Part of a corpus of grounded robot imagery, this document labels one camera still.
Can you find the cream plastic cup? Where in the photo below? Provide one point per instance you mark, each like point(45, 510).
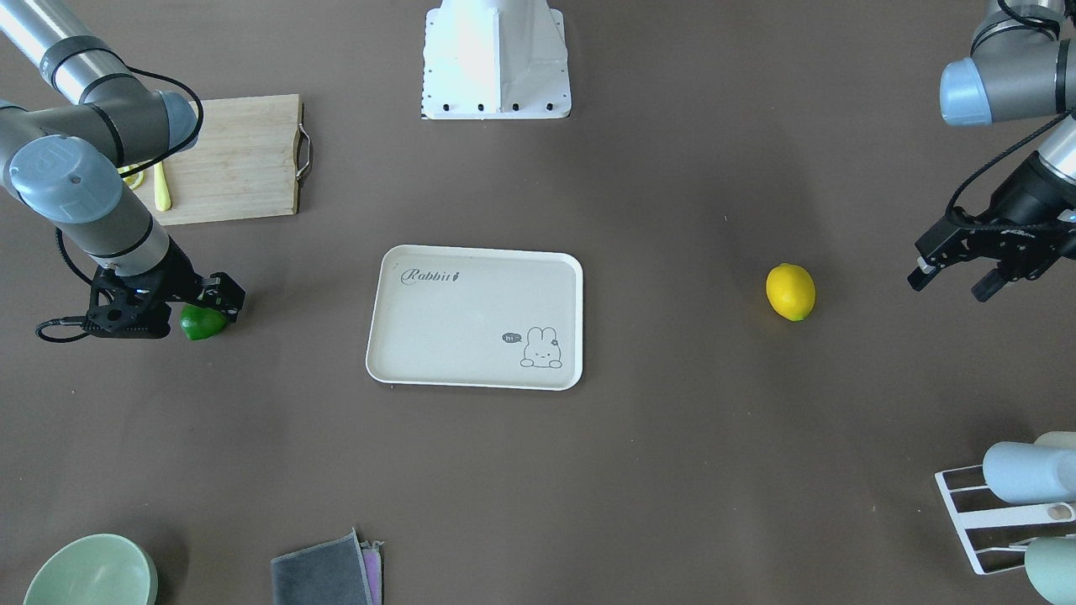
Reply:
point(1062, 439)

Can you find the sage green plastic cup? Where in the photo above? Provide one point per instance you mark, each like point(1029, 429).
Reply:
point(1050, 567)

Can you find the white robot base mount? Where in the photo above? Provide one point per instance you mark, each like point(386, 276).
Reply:
point(505, 60)

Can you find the green lime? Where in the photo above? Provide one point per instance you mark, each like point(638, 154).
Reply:
point(201, 323)

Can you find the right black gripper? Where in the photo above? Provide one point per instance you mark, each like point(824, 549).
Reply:
point(175, 275)

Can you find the yellow lemon slice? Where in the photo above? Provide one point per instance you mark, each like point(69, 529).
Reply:
point(133, 175)

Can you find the pink cloth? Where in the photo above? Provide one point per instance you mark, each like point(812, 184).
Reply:
point(372, 562)

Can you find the white wire cup rack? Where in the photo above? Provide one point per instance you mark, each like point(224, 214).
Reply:
point(994, 534)

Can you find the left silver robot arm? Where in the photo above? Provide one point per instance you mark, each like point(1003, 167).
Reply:
point(1020, 66)

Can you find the light blue plastic cup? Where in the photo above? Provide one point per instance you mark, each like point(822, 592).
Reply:
point(1030, 474)

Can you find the wooden cutting board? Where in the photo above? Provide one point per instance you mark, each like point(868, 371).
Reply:
point(246, 164)

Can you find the grey cloth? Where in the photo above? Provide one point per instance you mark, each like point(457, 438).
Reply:
point(328, 573)

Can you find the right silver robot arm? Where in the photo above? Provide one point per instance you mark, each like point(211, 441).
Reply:
point(70, 165)

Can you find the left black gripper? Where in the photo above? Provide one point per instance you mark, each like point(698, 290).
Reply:
point(1031, 192)

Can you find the pale green bowl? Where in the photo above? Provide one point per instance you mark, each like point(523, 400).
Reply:
point(98, 569)

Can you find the yellow plastic knife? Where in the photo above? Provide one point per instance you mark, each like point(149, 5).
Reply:
point(162, 194)

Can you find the cream rabbit tray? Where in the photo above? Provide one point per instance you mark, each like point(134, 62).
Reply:
point(469, 317)

